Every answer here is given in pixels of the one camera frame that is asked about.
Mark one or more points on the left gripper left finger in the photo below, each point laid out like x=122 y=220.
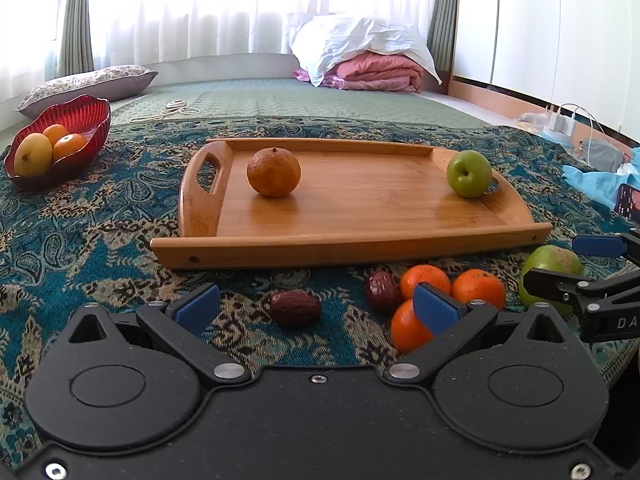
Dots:
x=176 y=328

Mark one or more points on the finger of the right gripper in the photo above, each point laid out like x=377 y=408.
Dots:
x=623 y=245
x=616 y=293

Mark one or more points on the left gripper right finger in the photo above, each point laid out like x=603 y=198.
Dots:
x=454 y=326

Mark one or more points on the large blemished green apple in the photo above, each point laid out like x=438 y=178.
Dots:
x=552 y=258

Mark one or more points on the bright orange mandarin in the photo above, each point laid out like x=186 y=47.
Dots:
x=423 y=273

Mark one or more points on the dark red date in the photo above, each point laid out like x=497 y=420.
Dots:
x=294 y=308
x=382 y=292

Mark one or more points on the smartphone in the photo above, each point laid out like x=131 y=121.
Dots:
x=627 y=202

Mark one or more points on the light blue cloth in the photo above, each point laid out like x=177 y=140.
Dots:
x=602 y=187

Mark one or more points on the grey pouch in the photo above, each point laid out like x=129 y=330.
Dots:
x=601 y=155

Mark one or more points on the small green apple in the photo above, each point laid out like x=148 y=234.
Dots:
x=469 y=174

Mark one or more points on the wooden serving tray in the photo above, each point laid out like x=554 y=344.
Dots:
x=357 y=202

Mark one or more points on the large dull orange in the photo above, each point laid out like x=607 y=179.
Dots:
x=273 y=172

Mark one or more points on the mandarin in bowl front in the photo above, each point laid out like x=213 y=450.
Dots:
x=68 y=145

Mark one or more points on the mandarin in bowl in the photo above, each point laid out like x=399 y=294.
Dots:
x=55 y=132
x=68 y=145

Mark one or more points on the yellow mango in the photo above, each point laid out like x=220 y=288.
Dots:
x=33 y=157

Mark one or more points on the green quilted mat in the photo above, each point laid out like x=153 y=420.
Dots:
x=288 y=98

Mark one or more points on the red glass fruit bowl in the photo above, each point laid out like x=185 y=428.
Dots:
x=85 y=115

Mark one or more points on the mandarin in bowl back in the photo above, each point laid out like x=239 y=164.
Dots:
x=55 y=132

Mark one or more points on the floral grey pillow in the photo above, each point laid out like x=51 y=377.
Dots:
x=112 y=83

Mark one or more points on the green curtain right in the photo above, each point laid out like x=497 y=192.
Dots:
x=440 y=39

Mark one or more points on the green curtain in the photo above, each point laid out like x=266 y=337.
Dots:
x=440 y=39
x=74 y=51

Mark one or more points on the folded pink blanket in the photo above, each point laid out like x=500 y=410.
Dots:
x=369 y=71

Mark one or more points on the green curtain left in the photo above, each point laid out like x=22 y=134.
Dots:
x=74 y=51

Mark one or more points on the white pillow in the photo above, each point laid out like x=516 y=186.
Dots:
x=325 y=41

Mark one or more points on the white sheer curtain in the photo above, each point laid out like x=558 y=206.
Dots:
x=147 y=32

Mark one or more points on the white charger with cable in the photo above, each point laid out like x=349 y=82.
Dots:
x=568 y=129

